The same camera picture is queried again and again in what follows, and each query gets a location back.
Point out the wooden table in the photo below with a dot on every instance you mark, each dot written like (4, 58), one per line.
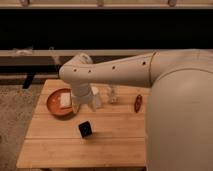
(117, 138)

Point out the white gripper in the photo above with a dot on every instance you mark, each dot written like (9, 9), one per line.
(84, 94)

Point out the orange plate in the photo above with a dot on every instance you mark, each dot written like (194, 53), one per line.
(53, 103)

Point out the clear glass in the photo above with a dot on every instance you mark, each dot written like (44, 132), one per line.
(112, 95)

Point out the red oval object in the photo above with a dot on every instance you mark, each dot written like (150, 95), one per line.
(138, 103)

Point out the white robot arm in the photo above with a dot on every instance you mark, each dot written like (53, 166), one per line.
(179, 114)

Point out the white eraser block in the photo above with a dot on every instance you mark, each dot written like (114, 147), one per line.
(65, 100)

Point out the black ceramic cup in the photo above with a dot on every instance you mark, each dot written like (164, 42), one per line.
(85, 129)

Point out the black table leg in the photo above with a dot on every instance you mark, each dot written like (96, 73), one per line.
(28, 80)

